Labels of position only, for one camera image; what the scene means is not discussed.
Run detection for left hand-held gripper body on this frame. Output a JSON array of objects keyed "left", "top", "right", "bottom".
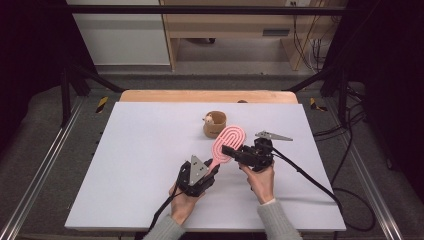
[{"left": 175, "top": 154, "right": 217, "bottom": 198}]

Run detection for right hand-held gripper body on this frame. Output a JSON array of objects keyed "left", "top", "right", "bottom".
[{"left": 236, "top": 130, "right": 294, "bottom": 173}]

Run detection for pink hairbrush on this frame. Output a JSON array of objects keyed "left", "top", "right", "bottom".
[{"left": 207, "top": 124, "right": 247, "bottom": 174}]

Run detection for person's right hand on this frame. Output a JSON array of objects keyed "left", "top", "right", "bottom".
[{"left": 237, "top": 159, "right": 277, "bottom": 205}]

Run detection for person's left hand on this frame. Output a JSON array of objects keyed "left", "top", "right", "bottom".
[{"left": 168, "top": 183, "right": 206, "bottom": 227}]

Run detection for brown cup with small figure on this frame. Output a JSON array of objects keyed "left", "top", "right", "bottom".
[{"left": 201, "top": 110, "right": 228, "bottom": 139}]

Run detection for wooden table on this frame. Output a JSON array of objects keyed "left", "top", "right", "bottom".
[{"left": 118, "top": 89, "right": 299, "bottom": 105}]

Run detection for black metal stand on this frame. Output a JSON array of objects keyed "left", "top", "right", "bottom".
[
  {"left": 59, "top": 62, "right": 125, "bottom": 128},
  {"left": 283, "top": 65, "right": 350, "bottom": 125}
]

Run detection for wooden desk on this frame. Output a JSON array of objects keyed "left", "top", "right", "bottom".
[{"left": 159, "top": 0, "right": 335, "bottom": 72}]

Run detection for black horizontal bar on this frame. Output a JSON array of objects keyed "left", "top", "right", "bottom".
[{"left": 65, "top": 4, "right": 348, "bottom": 16}]

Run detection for white cabinet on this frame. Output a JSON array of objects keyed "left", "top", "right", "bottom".
[{"left": 67, "top": 0, "right": 171, "bottom": 66}]

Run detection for black curtain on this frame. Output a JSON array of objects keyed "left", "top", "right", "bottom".
[
  {"left": 321, "top": 0, "right": 424, "bottom": 201},
  {"left": 0, "top": 0, "right": 98, "bottom": 154}
]

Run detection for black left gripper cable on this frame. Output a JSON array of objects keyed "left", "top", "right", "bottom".
[{"left": 147, "top": 189, "right": 184, "bottom": 235}]

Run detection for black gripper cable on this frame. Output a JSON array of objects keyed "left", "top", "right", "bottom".
[
  {"left": 262, "top": 141, "right": 377, "bottom": 233},
  {"left": 147, "top": 189, "right": 184, "bottom": 235}
]

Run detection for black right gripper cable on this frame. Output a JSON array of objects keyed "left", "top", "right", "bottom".
[{"left": 262, "top": 141, "right": 377, "bottom": 233}]

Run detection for black floor cables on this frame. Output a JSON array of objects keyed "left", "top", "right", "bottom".
[{"left": 312, "top": 84, "right": 368, "bottom": 183}]

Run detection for aluminium rail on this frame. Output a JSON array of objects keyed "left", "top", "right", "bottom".
[
  {"left": 323, "top": 99, "right": 405, "bottom": 240},
  {"left": 0, "top": 96, "right": 85, "bottom": 240}
]

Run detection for hanging cables bundle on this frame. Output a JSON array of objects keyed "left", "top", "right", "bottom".
[{"left": 290, "top": 0, "right": 332, "bottom": 73}]

